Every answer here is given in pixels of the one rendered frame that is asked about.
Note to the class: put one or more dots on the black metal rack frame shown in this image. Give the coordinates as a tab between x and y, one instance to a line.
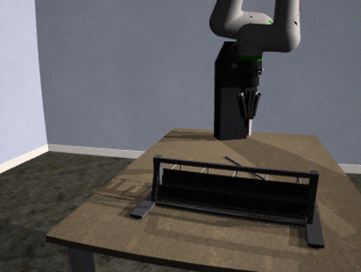
280	199

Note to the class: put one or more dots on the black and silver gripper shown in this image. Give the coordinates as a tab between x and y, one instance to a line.
250	93

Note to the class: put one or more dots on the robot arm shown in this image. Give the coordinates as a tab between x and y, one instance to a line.
257	32

